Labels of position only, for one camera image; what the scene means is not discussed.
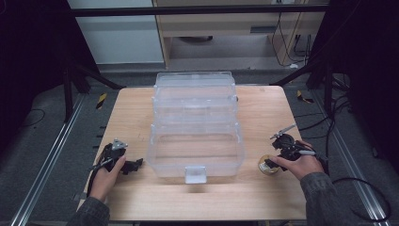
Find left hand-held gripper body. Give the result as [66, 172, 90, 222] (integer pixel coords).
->
[98, 137, 129, 172]

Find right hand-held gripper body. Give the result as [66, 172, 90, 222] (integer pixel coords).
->
[269, 122, 311, 162]

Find clear plastic storage box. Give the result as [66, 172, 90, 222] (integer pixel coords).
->
[146, 71, 247, 185]

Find person's right hand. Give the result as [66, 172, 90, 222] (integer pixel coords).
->
[270, 139, 326, 181]

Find person's left hand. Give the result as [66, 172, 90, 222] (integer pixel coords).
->
[88, 155, 127, 203]

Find yellow black striped tape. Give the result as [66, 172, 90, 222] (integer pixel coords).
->
[295, 89, 315, 105]
[95, 92, 108, 110]

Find black metal stand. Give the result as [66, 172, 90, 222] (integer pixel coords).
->
[61, 59, 127, 124]
[268, 57, 336, 118]

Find black curtain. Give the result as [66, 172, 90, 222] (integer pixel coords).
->
[306, 0, 399, 175]
[0, 0, 101, 154]

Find white cabinet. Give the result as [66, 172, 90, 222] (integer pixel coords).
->
[67, 0, 165, 66]

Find light wooden desk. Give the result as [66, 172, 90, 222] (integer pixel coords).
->
[152, 0, 330, 70]

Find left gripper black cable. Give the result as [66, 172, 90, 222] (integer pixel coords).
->
[86, 150, 113, 199]

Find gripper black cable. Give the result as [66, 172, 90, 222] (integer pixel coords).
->
[86, 150, 113, 199]
[297, 150, 331, 176]

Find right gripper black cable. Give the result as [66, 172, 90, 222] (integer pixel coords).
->
[297, 150, 331, 176]

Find aluminium floor rail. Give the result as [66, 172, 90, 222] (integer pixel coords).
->
[9, 93, 87, 226]
[310, 90, 392, 226]

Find black cables under desk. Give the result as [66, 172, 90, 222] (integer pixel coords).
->
[270, 11, 312, 69]

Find black looped floor cable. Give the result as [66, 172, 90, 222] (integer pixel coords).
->
[332, 176, 392, 223]

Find black horizontal frame bar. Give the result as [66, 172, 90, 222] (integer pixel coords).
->
[69, 4, 329, 18]

